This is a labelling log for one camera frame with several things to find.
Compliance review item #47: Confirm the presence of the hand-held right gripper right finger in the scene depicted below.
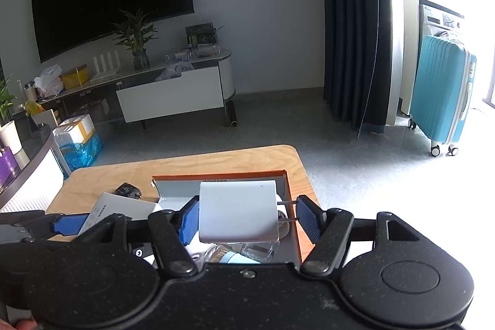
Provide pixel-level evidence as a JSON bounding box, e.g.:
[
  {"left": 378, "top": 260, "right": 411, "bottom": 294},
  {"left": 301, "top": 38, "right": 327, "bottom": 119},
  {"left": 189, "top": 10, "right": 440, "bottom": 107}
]
[{"left": 296, "top": 195, "right": 421, "bottom": 275}]

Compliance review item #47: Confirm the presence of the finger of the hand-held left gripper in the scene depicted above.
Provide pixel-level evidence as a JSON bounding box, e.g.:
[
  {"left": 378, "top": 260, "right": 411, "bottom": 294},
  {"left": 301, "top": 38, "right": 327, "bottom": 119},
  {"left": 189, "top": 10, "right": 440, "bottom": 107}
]
[{"left": 46, "top": 213, "right": 92, "bottom": 238}]

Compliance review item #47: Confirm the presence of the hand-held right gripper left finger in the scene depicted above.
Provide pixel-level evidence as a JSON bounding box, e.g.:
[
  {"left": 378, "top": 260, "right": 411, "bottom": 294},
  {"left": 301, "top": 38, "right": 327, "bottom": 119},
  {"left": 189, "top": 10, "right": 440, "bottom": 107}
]
[{"left": 80, "top": 196, "right": 201, "bottom": 275}]

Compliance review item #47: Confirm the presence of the orange-edged cardboard box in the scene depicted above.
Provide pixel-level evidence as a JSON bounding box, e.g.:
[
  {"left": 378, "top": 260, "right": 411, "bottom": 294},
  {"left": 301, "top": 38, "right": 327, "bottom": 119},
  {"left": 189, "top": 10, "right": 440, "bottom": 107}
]
[{"left": 152, "top": 169, "right": 303, "bottom": 266}]

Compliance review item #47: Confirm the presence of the white wall charger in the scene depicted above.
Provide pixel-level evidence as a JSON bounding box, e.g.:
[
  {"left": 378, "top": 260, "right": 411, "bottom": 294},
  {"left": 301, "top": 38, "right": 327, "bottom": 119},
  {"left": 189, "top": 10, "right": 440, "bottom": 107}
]
[{"left": 198, "top": 179, "right": 299, "bottom": 245}]

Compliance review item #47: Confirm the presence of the person's left hand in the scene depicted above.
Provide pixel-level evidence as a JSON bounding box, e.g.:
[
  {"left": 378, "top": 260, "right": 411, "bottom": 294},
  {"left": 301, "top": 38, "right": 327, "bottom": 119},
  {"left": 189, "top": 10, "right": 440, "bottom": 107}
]
[{"left": 0, "top": 318, "right": 37, "bottom": 330}]

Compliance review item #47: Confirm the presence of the curved white counter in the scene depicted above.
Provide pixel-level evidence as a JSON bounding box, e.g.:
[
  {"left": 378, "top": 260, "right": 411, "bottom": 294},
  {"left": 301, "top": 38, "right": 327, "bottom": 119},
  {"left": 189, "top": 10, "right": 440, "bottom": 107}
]
[{"left": 0, "top": 129, "right": 65, "bottom": 215}]

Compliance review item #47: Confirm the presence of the small white box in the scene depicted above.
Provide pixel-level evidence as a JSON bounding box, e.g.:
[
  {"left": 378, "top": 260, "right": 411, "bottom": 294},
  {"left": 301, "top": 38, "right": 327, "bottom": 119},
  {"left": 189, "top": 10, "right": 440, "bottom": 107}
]
[{"left": 82, "top": 191, "right": 164, "bottom": 235}]

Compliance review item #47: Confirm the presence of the purple box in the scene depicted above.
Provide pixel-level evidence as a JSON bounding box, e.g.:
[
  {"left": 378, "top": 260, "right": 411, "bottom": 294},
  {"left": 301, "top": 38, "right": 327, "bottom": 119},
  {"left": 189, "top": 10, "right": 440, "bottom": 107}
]
[{"left": 0, "top": 145, "right": 21, "bottom": 188}]

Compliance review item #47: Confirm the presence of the blue plastic bag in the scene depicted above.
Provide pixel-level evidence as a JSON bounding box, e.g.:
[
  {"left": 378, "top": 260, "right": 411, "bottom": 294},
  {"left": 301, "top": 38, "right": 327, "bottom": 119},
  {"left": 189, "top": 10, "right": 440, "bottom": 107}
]
[{"left": 58, "top": 134, "right": 105, "bottom": 174}]

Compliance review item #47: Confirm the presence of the white cup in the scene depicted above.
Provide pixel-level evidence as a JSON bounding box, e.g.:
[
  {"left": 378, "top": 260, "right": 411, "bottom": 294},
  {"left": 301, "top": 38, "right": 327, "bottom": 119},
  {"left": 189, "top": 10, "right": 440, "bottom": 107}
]
[{"left": 0, "top": 120, "right": 22, "bottom": 155}]

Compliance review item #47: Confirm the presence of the white and yellow carton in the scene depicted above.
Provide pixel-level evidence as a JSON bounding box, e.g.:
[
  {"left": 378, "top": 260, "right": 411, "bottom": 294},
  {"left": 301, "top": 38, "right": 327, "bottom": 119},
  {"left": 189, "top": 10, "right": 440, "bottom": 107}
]
[{"left": 52, "top": 114, "right": 96, "bottom": 146}]

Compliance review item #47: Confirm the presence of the black roll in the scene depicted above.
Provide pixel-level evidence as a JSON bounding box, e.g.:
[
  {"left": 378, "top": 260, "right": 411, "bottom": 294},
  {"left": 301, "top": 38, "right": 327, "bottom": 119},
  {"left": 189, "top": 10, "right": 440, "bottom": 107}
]
[{"left": 225, "top": 100, "right": 239, "bottom": 128}]

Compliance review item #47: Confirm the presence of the white tv cabinet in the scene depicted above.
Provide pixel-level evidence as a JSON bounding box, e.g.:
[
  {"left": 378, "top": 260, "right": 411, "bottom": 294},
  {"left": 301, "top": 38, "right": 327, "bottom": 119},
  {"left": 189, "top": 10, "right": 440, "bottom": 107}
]
[{"left": 37, "top": 49, "right": 237, "bottom": 130}]

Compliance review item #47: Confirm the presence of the leafy green plant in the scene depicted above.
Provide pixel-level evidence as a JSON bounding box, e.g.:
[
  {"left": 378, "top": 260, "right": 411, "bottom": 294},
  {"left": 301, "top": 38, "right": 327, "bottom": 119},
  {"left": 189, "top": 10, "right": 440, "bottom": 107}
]
[{"left": 0, "top": 76, "right": 18, "bottom": 122}]

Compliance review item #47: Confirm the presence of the white plastic bag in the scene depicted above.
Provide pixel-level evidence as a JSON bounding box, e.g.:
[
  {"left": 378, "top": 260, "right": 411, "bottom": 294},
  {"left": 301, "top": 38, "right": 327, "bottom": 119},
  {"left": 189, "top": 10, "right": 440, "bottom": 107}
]
[{"left": 33, "top": 65, "right": 65, "bottom": 98}]

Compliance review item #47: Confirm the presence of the yellow box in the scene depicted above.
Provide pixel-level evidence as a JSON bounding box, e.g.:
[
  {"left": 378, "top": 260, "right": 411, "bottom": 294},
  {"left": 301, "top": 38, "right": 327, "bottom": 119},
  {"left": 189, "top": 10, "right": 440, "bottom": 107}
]
[{"left": 61, "top": 64, "right": 91, "bottom": 90}]

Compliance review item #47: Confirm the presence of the white cloth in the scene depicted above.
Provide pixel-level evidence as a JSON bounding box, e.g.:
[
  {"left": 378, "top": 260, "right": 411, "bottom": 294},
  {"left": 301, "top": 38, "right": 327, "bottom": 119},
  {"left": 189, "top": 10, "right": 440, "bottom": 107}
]
[{"left": 155, "top": 61, "right": 194, "bottom": 82}]

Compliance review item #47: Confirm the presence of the white router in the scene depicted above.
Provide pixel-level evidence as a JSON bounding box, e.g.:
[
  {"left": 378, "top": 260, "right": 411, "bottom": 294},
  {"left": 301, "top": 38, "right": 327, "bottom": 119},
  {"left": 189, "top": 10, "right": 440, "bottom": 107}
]
[{"left": 90, "top": 49, "right": 122, "bottom": 82}]

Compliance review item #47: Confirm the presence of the turquoise suitcase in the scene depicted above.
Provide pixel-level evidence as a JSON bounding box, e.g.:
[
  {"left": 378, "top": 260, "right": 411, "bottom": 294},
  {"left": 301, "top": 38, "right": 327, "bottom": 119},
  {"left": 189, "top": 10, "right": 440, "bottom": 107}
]
[{"left": 408, "top": 35, "right": 477, "bottom": 157}]

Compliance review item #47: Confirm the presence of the green printed box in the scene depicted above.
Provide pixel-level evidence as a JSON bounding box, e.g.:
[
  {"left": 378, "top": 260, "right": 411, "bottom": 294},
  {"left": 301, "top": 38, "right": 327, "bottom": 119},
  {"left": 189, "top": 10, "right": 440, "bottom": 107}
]
[{"left": 184, "top": 22, "right": 219, "bottom": 47}]

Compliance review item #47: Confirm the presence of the bamboo plant in glass vase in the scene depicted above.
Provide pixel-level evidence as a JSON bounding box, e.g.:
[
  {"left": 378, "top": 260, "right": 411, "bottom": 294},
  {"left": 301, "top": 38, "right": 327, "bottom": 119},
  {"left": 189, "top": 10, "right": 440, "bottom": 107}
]
[{"left": 111, "top": 8, "right": 159, "bottom": 70}]

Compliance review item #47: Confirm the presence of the dark blue curtain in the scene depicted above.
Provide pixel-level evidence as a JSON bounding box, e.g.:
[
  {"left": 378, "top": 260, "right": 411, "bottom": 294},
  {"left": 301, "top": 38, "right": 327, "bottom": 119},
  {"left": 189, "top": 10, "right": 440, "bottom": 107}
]
[{"left": 318, "top": 0, "right": 400, "bottom": 134}]

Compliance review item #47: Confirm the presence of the washing machine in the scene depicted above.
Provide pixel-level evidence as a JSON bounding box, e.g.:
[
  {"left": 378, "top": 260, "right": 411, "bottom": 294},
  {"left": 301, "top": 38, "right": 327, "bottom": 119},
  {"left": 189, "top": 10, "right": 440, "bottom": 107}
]
[{"left": 418, "top": 0, "right": 469, "bottom": 45}]

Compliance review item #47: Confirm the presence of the black wall charger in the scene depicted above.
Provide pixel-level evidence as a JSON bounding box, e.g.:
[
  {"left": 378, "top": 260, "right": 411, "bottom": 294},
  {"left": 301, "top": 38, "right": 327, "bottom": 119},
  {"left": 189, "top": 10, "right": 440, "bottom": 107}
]
[{"left": 115, "top": 182, "right": 142, "bottom": 200}]

